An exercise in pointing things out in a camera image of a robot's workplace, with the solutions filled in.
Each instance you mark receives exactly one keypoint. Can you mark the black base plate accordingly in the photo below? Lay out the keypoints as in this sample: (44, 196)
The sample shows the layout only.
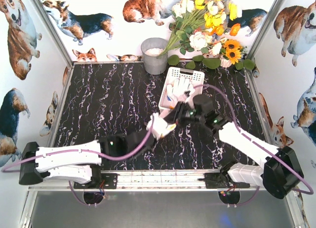
(103, 180)
(221, 179)

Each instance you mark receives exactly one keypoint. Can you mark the artificial flower bouquet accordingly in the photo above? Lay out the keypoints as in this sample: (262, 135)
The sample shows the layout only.
(199, 25)

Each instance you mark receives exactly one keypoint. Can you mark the front aluminium rail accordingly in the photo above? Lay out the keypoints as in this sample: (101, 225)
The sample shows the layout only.
(144, 180)

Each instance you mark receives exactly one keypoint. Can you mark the small sunflower pot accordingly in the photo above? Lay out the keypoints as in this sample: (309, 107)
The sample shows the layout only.
(232, 52)

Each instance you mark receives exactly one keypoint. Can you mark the plain white knit glove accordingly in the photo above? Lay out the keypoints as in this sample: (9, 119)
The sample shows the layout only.
(177, 89)

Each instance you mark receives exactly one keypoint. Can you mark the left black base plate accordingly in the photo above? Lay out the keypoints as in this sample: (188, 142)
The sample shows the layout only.
(103, 180)

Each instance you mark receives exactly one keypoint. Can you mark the blue dotted white glove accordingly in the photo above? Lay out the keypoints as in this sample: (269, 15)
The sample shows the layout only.
(169, 98)

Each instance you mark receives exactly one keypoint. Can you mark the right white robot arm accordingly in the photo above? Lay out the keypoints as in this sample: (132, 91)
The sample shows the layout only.
(277, 169)

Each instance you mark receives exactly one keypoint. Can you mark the white perforated storage basket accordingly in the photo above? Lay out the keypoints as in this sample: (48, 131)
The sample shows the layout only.
(196, 78)

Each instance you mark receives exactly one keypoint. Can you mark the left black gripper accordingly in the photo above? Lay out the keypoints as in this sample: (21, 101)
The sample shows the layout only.
(150, 135)

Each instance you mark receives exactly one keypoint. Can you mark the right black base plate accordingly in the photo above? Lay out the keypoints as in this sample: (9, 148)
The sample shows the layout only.
(221, 179)

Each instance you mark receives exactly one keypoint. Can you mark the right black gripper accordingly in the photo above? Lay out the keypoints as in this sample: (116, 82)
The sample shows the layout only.
(178, 112)

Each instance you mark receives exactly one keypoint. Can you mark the grey metal bucket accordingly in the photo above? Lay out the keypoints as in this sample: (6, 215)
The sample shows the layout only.
(155, 61)

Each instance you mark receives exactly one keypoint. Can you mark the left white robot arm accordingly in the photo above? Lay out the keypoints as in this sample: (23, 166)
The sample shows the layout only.
(79, 163)

